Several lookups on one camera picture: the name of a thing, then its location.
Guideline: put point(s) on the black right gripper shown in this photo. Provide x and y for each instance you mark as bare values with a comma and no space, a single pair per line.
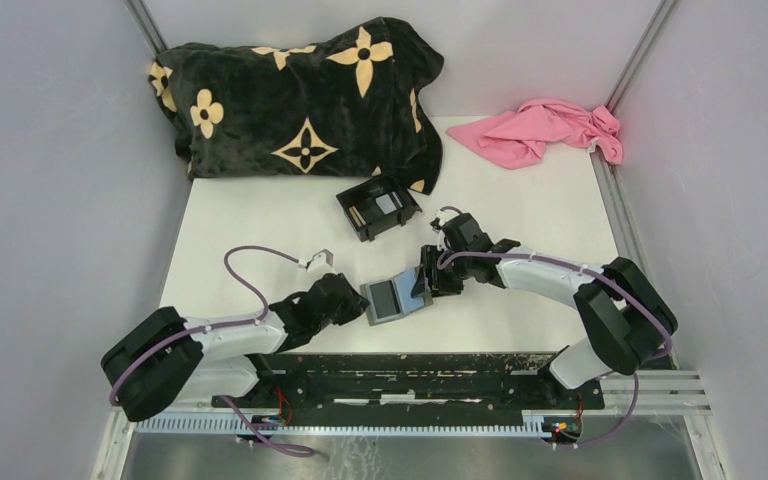
440,287

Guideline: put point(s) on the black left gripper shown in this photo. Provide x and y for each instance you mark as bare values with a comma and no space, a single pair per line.
354,303

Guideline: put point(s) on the black credit card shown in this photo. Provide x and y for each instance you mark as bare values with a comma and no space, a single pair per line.
383,299

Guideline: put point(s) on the grey leather card holder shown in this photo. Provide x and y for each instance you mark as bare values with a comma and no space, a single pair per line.
411,291

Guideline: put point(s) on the stack of cards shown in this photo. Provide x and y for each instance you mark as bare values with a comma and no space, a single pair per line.
370,210

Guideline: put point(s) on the black plastic card box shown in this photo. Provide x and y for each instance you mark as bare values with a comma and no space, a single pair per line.
374,187

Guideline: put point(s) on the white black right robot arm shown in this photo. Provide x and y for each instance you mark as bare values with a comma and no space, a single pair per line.
626,321

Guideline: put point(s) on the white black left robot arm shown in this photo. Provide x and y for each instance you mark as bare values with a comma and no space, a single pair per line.
168,358

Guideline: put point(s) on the pink cloth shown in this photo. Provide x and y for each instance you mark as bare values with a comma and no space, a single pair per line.
519,138

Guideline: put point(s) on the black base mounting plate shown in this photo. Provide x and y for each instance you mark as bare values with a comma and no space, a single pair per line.
413,390

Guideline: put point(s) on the black floral plush blanket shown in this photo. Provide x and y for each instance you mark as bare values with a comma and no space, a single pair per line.
345,107

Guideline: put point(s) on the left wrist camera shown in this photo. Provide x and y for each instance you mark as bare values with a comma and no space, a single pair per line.
321,263

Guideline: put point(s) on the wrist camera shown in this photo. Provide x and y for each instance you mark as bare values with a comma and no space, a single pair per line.
321,263
437,223

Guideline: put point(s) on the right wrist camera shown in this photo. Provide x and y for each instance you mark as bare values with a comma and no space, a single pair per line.
437,223

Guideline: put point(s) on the slotted grey cable duct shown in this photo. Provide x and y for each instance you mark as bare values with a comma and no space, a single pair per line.
230,423

